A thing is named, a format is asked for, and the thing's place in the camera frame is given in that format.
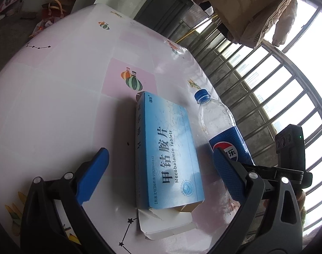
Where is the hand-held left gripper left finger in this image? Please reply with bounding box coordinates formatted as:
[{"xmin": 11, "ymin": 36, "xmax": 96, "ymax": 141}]
[{"xmin": 20, "ymin": 148, "xmax": 116, "ymax": 254}]

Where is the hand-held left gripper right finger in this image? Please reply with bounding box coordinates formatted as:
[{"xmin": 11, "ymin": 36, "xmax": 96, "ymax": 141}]
[{"xmin": 212, "ymin": 147, "xmax": 304, "ymax": 254}]

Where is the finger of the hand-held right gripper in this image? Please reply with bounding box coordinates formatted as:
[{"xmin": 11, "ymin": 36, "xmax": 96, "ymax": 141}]
[{"xmin": 242, "ymin": 164, "xmax": 286, "ymax": 181}]

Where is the clear plastic bottle blue label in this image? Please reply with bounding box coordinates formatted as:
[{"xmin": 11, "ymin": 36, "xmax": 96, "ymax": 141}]
[{"xmin": 194, "ymin": 88, "xmax": 257, "ymax": 167}]

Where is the blue medicine box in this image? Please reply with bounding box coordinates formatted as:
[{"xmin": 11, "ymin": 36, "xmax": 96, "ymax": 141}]
[{"xmin": 135, "ymin": 91, "xmax": 205, "ymax": 241}]

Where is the person's right hand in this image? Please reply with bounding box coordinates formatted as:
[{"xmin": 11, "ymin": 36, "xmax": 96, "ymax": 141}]
[{"xmin": 296, "ymin": 190, "xmax": 307, "ymax": 212}]

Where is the metal balcony railing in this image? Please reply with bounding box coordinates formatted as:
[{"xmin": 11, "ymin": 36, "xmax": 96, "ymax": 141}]
[{"xmin": 166, "ymin": 0, "xmax": 322, "ymax": 233}]

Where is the beige padded jacket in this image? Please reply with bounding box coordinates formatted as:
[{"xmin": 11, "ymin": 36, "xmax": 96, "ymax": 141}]
[{"xmin": 190, "ymin": 0, "xmax": 299, "ymax": 48}]

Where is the dark mesh panel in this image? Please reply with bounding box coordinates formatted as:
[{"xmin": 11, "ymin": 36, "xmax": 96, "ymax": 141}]
[{"xmin": 181, "ymin": 4, "xmax": 216, "ymax": 29}]

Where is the dark grey cabinet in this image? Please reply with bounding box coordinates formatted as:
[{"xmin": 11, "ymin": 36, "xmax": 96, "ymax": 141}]
[{"xmin": 134, "ymin": 0, "xmax": 194, "ymax": 36}]

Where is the yellow broom handle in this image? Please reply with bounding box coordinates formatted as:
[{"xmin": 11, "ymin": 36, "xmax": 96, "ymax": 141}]
[{"xmin": 177, "ymin": 16, "xmax": 220, "ymax": 43}]

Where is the red bag with yellow handles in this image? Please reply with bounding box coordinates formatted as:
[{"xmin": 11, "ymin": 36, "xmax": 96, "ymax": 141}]
[{"xmin": 30, "ymin": 0, "xmax": 67, "ymax": 37}]

